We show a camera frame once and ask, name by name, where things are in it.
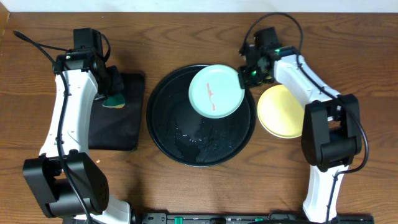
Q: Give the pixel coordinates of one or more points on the green scouring sponge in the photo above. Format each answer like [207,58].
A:
[115,101]

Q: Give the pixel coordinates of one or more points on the yellow plate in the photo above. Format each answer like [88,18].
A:
[280,113]

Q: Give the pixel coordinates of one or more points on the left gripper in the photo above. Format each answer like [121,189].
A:
[119,85]

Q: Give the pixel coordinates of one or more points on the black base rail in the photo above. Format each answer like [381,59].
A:
[277,216]

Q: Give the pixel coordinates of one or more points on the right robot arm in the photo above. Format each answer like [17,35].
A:
[331,134]

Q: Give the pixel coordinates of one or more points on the black rectangular tray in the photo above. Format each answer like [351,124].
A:
[118,129]

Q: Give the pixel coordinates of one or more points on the light blue plate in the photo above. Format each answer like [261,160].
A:
[215,91]

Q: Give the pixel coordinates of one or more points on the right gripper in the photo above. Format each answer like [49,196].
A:
[244,81]

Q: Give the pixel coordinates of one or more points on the black round tray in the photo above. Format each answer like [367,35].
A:
[188,137]

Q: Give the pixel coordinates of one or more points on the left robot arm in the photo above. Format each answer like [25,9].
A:
[64,180]

